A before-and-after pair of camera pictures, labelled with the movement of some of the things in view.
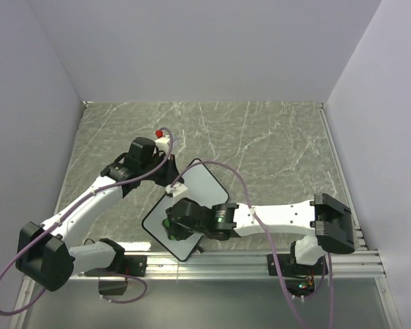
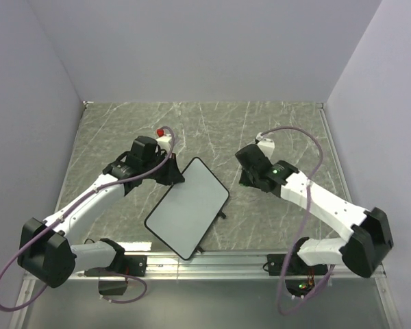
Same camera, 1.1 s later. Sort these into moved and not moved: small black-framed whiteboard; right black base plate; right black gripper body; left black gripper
Moved: right black gripper body
Not moved: small black-framed whiteboard; left black gripper; right black base plate
